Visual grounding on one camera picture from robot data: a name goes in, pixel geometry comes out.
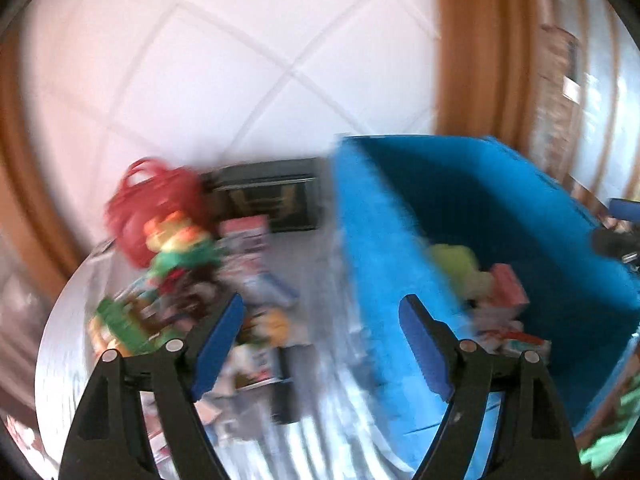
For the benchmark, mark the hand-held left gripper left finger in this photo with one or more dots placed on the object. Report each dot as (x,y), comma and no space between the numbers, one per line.
(220,345)

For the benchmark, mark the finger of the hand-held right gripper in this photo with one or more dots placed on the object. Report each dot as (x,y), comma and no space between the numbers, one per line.
(612,242)

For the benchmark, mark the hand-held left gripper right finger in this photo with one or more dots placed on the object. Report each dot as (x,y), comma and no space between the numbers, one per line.
(422,345)

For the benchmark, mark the blue fabric storage box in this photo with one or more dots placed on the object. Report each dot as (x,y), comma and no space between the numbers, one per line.
(380,260)

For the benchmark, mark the white red packet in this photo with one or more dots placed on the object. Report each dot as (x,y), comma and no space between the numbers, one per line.
(505,332)

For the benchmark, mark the yellow green plush toy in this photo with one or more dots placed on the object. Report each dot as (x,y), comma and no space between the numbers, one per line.
(457,267)

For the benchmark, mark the green orange plush toy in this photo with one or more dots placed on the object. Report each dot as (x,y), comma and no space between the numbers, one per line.
(182,255)

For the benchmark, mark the green snack box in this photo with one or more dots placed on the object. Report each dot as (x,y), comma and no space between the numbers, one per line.
(122,325)

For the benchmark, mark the pink white box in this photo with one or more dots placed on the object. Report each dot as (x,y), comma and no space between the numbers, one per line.
(245,235)

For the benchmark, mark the red toy handbag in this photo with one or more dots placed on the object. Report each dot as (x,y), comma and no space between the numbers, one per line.
(135,220)

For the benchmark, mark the black box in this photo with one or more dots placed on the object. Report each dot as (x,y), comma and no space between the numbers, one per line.
(270,200)

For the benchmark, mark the green cloth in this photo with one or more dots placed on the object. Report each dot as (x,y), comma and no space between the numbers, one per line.
(612,440)

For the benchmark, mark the wooden door frame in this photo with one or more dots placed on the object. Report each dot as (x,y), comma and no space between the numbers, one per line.
(485,50)
(20,170)

